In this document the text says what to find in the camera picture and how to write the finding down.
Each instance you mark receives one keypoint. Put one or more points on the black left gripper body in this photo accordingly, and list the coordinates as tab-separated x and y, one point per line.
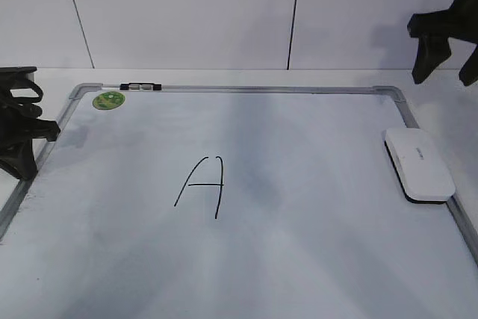
20	112

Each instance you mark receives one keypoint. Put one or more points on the white board eraser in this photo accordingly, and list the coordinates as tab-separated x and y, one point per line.
423	174

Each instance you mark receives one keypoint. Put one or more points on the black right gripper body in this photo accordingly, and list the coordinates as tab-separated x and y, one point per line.
458	21

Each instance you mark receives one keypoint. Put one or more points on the white board with aluminium frame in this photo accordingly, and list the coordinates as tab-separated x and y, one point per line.
231	202

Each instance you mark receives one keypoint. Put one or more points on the round green magnet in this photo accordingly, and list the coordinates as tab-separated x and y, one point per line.
108	100

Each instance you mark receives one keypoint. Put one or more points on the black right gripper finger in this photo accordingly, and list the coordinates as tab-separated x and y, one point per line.
432	51
468	74

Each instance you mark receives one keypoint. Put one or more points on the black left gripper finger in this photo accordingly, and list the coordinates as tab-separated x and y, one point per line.
18	160

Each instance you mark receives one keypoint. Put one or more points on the black and clear hanging clip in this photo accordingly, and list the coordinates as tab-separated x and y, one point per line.
140	86

